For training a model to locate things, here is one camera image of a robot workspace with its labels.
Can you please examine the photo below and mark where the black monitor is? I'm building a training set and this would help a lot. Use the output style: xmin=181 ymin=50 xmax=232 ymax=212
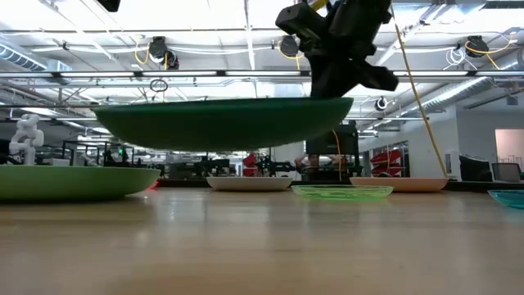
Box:
xmin=305 ymin=122 xmax=361 ymax=157

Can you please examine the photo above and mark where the transparent green plastic plate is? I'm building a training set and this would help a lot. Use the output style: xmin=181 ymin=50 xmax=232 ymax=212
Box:
xmin=291 ymin=184 xmax=395 ymax=202

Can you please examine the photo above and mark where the long yellow cable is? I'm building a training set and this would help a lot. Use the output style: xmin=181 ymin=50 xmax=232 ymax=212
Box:
xmin=391 ymin=18 xmax=449 ymax=179

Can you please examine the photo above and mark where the dark green plastic plate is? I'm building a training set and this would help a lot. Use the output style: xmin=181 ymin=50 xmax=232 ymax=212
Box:
xmin=93 ymin=97 xmax=355 ymax=153

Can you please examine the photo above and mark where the transparent teal plastic plate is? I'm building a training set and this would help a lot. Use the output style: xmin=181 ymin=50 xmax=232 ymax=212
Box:
xmin=486 ymin=188 xmax=524 ymax=211

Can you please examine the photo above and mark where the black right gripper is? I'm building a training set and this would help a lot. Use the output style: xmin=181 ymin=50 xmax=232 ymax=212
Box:
xmin=276 ymin=0 xmax=400 ymax=99

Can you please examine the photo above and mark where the peach plastic plate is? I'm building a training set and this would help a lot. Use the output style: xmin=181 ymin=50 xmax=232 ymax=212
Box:
xmin=349 ymin=176 xmax=450 ymax=194

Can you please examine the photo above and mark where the red machine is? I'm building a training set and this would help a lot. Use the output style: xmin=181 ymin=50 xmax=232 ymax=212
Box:
xmin=242 ymin=152 xmax=260 ymax=179

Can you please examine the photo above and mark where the silver ventilation duct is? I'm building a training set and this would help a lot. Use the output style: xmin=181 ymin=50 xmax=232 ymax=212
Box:
xmin=0 ymin=42 xmax=49 ymax=73

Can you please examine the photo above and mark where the black office chair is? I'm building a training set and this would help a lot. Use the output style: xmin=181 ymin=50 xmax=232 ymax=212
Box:
xmin=458 ymin=153 xmax=495 ymax=183

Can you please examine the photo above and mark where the hanging yellow cable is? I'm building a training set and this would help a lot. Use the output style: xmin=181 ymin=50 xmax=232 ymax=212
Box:
xmin=331 ymin=129 xmax=343 ymax=182

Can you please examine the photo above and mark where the black wire ring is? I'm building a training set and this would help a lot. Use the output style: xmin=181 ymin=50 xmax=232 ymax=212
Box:
xmin=148 ymin=78 xmax=169 ymax=93

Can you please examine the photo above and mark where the light green plastic plate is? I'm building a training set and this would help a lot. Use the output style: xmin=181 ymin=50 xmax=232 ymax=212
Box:
xmin=0 ymin=164 xmax=162 ymax=202

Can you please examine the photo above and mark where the white plastic plate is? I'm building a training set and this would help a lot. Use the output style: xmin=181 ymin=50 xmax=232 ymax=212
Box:
xmin=206 ymin=175 xmax=295 ymax=193

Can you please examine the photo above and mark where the ceiling light bar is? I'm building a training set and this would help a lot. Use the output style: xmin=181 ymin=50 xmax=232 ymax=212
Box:
xmin=224 ymin=70 xmax=303 ymax=77
xmin=391 ymin=70 xmax=470 ymax=77
xmin=142 ymin=70 xmax=219 ymax=78
xmin=474 ymin=70 xmax=524 ymax=77
xmin=60 ymin=70 xmax=137 ymax=78

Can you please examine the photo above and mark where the person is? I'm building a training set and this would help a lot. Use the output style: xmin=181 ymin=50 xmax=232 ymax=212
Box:
xmin=294 ymin=153 xmax=343 ymax=175

